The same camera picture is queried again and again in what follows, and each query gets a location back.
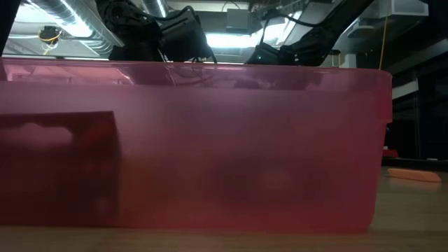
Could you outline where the orange marker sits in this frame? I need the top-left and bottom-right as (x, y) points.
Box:
(387, 167), (442, 183)

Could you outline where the large silver ceiling duct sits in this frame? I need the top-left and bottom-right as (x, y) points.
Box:
(20, 0), (123, 59)

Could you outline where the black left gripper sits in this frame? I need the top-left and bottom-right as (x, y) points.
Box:
(159, 8), (215, 64)

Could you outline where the red translucent plastic tray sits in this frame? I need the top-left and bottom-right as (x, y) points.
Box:
(0, 57), (393, 235)

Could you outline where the black aluminium table frame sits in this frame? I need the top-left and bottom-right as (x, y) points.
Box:
(381, 157), (448, 172)

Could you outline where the dark rectangular sticker label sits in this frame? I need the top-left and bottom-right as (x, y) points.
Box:
(0, 111), (120, 227)

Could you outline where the grey ceiling box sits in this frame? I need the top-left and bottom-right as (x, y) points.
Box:
(226, 8), (250, 31)

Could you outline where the ceiling light fixture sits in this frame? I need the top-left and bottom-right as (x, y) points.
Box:
(206, 31), (267, 50)

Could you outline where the small silver ceiling duct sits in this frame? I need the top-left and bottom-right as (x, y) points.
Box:
(141, 0), (167, 18)

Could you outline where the yellow black cable reel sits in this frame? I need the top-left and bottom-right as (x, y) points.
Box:
(37, 24), (63, 55)

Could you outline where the yellow hanging cord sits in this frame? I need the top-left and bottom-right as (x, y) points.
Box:
(379, 0), (391, 70)

